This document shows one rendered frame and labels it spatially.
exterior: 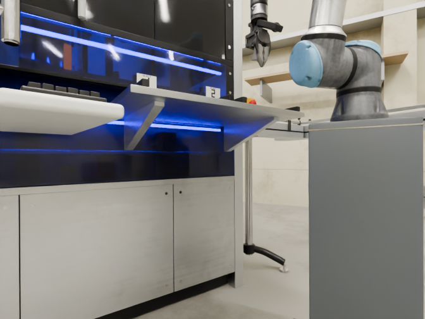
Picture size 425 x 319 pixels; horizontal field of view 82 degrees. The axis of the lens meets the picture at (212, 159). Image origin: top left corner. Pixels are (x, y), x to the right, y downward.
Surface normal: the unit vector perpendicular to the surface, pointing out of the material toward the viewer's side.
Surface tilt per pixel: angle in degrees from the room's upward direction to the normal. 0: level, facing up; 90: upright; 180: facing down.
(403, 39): 90
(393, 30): 90
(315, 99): 90
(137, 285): 90
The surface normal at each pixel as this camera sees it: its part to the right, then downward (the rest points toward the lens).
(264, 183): -0.47, 0.00
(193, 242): 0.56, 0.00
